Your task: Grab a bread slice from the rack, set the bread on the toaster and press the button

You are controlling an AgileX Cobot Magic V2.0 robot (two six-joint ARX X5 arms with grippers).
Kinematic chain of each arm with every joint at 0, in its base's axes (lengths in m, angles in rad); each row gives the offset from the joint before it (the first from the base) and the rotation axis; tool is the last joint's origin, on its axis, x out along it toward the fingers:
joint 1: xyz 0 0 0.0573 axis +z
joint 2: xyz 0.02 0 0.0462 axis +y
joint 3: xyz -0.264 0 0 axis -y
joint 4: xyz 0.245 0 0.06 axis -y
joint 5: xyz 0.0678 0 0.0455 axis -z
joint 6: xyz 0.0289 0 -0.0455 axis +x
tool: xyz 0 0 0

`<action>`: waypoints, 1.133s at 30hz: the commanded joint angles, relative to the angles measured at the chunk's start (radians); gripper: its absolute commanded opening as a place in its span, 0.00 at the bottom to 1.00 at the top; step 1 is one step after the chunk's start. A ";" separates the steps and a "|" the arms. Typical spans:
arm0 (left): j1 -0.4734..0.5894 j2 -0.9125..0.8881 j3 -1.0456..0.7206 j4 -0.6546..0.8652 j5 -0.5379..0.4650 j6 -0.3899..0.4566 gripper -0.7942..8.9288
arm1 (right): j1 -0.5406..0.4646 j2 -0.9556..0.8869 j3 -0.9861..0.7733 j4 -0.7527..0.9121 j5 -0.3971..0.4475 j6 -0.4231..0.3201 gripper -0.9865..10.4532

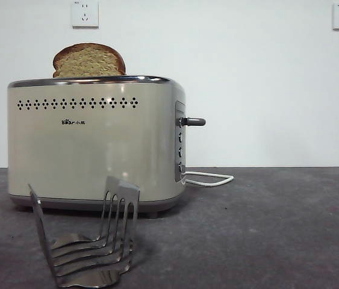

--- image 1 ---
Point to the grey toaster lever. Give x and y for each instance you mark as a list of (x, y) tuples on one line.
[(194, 121)]

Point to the bread slice with brown crust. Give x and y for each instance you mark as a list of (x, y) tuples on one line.
[(88, 61)]

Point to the cream stainless steel toaster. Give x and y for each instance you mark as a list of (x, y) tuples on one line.
[(67, 150)]

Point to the shiny metal toast rack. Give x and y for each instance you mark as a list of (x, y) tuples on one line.
[(67, 259)]

